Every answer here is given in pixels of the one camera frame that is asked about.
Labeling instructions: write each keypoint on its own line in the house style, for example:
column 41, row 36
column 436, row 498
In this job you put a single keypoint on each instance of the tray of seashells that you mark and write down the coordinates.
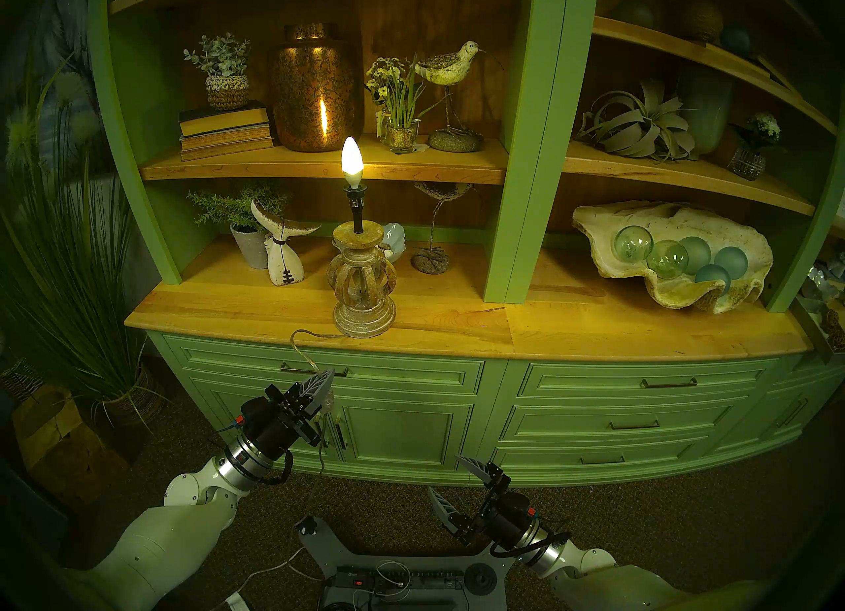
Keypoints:
column 828, row 326

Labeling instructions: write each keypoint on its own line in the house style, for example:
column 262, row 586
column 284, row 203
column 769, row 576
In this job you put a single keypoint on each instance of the blue feather wall art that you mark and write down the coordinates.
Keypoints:
column 63, row 29

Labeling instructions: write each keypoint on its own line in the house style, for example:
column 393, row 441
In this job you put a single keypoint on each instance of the old hardcover book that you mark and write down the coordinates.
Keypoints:
column 228, row 138
column 231, row 149
column 224, row 120

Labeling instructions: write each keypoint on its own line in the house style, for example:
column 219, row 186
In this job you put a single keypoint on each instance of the pale air plant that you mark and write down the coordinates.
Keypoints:
column 637, row 128

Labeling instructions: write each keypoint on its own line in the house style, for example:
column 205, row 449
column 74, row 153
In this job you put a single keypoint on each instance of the black base knob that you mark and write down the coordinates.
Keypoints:
column 306, row 524

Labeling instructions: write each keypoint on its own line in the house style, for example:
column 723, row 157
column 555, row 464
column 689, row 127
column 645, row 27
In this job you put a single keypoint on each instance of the white whale tail figurine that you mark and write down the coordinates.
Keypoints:
column 284, row 266

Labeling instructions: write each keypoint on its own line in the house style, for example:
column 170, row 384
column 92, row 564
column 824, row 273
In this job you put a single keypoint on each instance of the green glass vase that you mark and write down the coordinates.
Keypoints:
column 706, row 114

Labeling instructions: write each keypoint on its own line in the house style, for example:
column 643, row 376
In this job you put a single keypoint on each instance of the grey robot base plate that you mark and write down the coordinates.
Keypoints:
column 330, row 550

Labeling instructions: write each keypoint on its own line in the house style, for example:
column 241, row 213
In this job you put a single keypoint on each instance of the rosemary plant in grey pot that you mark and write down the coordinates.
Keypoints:
column 251, row 246

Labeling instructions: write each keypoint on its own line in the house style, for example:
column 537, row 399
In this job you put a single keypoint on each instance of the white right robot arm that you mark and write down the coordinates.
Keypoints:
column 594, row 573

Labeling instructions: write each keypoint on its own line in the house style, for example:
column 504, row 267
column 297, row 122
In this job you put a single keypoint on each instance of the giant clam shell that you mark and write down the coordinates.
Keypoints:
column 673, row 293

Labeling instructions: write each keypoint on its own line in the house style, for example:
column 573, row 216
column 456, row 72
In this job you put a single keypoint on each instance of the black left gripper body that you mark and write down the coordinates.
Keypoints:
column 270, row 425

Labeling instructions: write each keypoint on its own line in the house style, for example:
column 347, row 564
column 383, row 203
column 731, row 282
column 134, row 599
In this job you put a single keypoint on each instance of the carved wooden table lamp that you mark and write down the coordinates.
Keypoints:
column 363, row 312

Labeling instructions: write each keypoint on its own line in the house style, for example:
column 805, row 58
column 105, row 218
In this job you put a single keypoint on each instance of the small plant in crystal vase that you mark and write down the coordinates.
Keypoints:
column 748, row 162

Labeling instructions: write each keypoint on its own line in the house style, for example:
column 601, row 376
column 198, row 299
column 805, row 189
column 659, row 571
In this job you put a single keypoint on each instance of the black power strip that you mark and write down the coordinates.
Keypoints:
column 422, row 580

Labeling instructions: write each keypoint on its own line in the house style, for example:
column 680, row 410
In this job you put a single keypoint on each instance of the brown bird figurine on stone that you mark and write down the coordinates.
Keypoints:
column 430, row 261

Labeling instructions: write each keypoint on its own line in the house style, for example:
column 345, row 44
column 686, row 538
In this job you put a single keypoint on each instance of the tall grass plant in basket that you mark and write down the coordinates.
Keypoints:
column 79, row 286

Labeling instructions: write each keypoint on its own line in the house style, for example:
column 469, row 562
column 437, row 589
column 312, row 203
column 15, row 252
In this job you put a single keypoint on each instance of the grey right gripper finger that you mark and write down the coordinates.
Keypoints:
column 450, row 516
column 485, row 472

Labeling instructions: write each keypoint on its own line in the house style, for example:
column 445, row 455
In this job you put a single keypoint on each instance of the candle shaped light bulb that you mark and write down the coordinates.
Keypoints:
column 352, row 164

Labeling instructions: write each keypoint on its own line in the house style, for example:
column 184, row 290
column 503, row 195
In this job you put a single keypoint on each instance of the green cabinet with wooden shelves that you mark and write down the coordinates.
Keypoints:
column 541, row 121

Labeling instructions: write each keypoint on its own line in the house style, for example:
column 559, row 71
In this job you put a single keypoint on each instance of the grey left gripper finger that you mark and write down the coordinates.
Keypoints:
column 311, row 388
column 320, row 399

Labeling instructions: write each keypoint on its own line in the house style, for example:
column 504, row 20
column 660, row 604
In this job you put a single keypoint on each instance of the shorebird figurine on stone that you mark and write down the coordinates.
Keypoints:
column 449, row 68

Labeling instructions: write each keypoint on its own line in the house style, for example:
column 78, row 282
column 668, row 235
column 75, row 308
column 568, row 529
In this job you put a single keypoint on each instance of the black round disc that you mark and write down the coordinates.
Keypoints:
column 480, row 578

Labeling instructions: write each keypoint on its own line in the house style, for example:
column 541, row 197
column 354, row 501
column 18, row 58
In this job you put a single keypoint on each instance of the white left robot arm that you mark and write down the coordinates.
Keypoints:
column 158, row 543

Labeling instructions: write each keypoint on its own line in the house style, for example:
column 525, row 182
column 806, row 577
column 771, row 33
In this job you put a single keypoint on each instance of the striped woven basket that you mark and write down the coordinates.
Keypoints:
column 16, row 378

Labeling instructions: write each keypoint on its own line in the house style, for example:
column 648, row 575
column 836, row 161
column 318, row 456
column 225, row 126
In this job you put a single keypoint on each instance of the clear green glass ball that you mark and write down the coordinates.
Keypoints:
column 632, row 244
column 667, row 260

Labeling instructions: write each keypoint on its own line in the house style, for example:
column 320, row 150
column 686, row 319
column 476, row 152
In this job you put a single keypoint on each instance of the dark green decorative sphere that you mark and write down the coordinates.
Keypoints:
column 634, row 14

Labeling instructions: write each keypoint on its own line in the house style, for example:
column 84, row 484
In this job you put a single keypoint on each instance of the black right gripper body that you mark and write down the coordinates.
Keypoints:
column 508, row 517

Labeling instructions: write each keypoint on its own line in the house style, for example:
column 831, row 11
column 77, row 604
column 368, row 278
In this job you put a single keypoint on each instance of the white flowers in glass vase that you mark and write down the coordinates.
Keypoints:
column 403, row 135

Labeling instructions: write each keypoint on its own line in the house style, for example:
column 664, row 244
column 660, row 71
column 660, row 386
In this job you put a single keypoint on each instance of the small plant in woven pot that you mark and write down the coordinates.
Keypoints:
column 226, row 91

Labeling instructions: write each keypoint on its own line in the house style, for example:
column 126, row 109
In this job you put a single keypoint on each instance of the brown woven decorative sphere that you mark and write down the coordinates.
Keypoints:
column 702, row 21

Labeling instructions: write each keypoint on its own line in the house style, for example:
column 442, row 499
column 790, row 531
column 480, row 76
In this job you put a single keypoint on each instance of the pale blue shell dish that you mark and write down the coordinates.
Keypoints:
column 394, row 240

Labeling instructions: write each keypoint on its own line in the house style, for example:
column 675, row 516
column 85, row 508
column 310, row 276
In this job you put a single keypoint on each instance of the teal decorative sphere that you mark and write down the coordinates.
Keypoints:
column 736, row 40

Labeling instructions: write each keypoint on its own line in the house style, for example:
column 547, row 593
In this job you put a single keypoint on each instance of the copper crackle vase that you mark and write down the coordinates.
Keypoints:
column 313, row 95

